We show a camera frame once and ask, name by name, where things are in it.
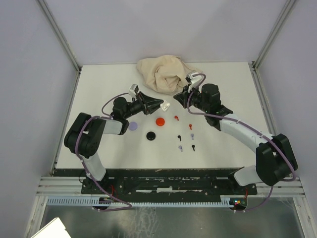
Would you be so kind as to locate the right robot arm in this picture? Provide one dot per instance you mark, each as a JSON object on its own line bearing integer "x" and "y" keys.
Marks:
{"x": 275, "y": 159}

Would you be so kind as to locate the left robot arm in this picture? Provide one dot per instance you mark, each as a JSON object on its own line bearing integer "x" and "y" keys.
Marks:
{"x": 85, "y": 134}

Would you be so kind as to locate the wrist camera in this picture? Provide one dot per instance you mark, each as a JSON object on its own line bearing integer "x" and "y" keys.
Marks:
{"x": 194, "y": 79}
{"x": 133, "y": 90}

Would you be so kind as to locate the white paper sheet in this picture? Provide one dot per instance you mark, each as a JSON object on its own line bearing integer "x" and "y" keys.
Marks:
{"x": 54, "y": 229}

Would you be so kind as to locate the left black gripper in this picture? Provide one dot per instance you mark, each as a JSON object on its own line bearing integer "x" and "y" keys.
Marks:
{"x": 146, "y": 99}

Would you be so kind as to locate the purple charging case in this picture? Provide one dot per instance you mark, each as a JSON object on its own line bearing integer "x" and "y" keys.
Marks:
{"x": 133, "y": 126}

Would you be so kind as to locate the left aluminium frame post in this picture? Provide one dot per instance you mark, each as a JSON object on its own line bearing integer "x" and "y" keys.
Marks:
{"x": 59, "y": 33}

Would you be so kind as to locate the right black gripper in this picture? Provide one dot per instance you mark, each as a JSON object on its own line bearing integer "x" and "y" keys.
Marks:
{"x": 183, "y": 97}

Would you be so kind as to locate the white charging case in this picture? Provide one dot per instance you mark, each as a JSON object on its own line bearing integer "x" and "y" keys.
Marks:
{"x": 165, "y": 105}

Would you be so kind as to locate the red charging case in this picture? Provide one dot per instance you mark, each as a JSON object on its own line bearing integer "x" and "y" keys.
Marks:
{"x": 160, "y": 121}

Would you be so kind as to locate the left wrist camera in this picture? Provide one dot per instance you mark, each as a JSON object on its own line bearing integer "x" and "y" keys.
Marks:
{"x": 133, "y": 90}

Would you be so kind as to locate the aluminium frame post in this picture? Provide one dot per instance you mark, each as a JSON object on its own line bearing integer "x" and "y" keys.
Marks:
{"x": 277, "y": 27}
{"x": 59, "y": 33}

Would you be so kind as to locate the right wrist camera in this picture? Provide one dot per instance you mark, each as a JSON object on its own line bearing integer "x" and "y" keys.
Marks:
{"x": 194, "y": 79}

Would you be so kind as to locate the right aluminium frame post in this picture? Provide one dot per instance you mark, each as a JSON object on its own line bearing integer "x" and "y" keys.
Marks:
{"x": 277, "y": 27}

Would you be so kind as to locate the beige crumpled cloth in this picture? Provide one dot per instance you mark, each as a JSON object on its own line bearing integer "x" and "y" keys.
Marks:
{"x": 165, "y": 74}

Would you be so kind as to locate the black charging case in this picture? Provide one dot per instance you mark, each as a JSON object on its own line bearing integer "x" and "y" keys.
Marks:
{"x": 151, "y": 136}

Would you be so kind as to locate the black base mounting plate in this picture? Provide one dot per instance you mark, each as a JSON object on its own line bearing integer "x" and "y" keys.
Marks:
{"x": 203, "y": 185}

